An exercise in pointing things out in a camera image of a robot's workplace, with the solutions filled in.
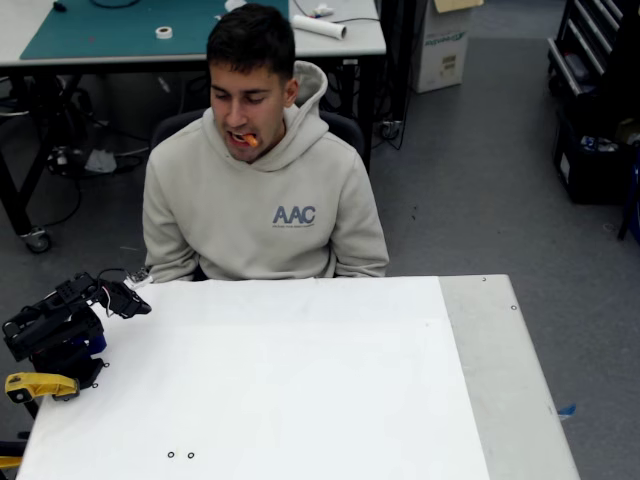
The yellow table clamp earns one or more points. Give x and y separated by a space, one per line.
42 384

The small white gripper camera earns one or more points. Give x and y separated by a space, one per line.
138 277

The manila paper folder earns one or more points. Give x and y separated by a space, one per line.
455 4

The white crumpled paper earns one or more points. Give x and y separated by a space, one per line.
100 161

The green cutting mat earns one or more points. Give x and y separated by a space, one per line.
125 40

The black storage bin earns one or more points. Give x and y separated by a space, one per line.
590 175

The white tape roll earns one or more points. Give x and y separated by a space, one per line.
164 32

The blue tape piece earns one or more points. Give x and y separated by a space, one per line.
566 411

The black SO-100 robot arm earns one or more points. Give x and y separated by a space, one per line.
50 330

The rolled white paper tube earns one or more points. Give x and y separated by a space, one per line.
320 27

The grey workbench with black legs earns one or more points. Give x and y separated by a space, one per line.
350 42

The white cardboard box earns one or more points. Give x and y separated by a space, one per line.
442 60

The workbench caster wheel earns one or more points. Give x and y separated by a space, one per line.
38 241

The man in beige hoodie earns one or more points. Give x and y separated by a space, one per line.
250 210

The yellow black clamp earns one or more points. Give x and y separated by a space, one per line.
10 462

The black round device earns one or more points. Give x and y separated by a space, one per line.
64 160

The black office chair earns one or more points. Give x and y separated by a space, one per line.
170 125

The white paper sheet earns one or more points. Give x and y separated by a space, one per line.
300 375

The small orange snack piece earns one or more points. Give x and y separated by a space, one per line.
251 140

